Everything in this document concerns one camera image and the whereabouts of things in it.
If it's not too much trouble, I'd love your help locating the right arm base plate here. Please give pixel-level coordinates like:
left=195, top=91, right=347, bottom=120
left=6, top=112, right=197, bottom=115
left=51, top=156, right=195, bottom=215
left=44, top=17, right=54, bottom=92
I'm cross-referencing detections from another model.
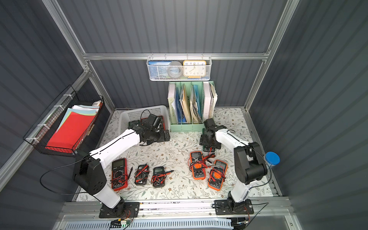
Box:
left=211, top=197, right=254, bottom=215

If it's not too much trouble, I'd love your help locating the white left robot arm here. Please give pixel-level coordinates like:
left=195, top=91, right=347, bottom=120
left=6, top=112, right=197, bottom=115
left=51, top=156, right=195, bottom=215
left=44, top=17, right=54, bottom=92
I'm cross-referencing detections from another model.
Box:
left=72, top=114, right=170, bottom=209

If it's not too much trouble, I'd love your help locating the orange multimeter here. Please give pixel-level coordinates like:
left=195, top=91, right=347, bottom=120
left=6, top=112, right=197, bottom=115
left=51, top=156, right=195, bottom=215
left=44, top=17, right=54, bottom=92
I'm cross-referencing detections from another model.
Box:
left=188, top=151, right=215, bottom=180
left=208, top=160, right=228, bottom=191

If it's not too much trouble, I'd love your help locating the black wire wall basket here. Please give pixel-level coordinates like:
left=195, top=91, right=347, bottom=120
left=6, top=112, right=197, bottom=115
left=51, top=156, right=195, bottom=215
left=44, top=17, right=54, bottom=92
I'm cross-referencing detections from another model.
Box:
left=24, top=87, right=104, bottom=157

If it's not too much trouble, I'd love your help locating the small black multimeter right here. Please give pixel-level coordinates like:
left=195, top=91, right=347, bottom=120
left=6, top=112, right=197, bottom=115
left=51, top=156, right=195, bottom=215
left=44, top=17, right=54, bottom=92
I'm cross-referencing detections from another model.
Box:
left=150, top=166, right=174, bottom=188

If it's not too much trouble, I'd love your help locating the green multimeter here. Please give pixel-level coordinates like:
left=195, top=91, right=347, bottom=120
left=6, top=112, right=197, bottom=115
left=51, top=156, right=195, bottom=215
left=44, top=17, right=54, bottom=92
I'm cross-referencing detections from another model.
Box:
left=200, top=128, right=214, bottom=152

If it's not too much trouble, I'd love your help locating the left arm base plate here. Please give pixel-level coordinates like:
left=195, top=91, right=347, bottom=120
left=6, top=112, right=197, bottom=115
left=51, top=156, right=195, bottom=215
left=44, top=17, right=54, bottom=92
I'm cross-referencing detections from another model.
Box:
left=99, top=201, right=140, bottom=219

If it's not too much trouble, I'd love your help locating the grey tape roll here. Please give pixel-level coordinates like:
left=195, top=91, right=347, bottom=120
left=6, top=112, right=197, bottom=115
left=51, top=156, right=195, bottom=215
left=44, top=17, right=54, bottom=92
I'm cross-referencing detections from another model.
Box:
left=167, top=61, right=183, bottom=79

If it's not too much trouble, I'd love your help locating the red paper folder stack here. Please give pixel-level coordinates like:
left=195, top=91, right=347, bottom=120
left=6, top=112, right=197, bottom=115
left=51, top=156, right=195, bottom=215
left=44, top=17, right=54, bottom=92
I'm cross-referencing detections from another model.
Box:
left=45, top=105, right=99, bottom=153

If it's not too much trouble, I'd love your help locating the green file organizer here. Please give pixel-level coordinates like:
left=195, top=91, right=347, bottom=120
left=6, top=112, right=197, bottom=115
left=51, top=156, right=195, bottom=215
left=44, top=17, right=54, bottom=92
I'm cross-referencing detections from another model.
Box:
left=167, top=81, right=218, bottom=132

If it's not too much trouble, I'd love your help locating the yellow alarm clock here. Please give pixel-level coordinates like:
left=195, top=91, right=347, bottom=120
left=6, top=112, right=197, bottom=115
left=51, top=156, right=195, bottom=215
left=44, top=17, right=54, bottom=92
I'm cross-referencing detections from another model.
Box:
left=183, top=60, right=207, bottom=78

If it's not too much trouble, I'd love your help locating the blue box in basket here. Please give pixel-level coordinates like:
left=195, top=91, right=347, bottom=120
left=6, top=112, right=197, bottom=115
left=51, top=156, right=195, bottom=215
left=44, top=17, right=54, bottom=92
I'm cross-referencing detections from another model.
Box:
left=147, top=60, right=171, bottom=81

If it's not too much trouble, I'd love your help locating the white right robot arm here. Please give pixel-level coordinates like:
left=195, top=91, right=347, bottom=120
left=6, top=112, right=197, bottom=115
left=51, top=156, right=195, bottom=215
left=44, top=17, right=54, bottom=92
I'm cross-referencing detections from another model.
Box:
left=200, top=118, right=268, bottom=204

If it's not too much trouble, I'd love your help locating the red multimeter near left arm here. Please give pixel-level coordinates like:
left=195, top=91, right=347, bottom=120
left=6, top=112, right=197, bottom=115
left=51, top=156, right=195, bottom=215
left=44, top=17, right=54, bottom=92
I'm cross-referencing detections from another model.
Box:
left=110, top=158, right=133, bottom=192

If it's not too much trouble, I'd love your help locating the blue lid jar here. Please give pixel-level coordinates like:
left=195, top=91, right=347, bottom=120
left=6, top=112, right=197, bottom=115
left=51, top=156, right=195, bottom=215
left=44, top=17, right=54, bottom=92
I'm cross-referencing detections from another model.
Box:
left=264, top=151, right=280, bottom=169

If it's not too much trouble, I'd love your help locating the white perforated cable duct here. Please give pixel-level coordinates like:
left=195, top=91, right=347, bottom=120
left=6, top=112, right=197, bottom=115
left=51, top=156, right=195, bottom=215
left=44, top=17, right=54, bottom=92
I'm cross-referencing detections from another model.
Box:
left=61, top=218, right=234, bottom=230

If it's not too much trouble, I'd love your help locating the white plastic basket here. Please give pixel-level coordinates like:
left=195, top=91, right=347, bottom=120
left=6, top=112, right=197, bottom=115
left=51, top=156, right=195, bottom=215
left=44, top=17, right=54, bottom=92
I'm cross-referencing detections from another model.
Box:
left=118, top=105, right=171, bottom=134

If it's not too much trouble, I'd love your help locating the small black multimeter left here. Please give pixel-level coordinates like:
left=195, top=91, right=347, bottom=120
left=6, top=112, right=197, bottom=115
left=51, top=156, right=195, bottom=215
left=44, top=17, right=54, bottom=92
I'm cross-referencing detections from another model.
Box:
left=134, top=164, right=150, bottom=186

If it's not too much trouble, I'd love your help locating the white wire wall basket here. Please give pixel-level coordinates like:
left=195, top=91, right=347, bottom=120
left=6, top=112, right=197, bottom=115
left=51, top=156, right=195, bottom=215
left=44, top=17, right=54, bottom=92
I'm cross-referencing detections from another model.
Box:
left=146, top=55, right=212, bottom=81

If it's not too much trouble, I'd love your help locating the small black multimeter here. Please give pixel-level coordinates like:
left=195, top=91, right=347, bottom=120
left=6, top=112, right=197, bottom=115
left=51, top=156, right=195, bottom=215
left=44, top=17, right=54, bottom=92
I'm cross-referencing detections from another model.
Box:
left=134, top=164, right=150, bottom=186
left=150, top=166, right=174, bottom=188

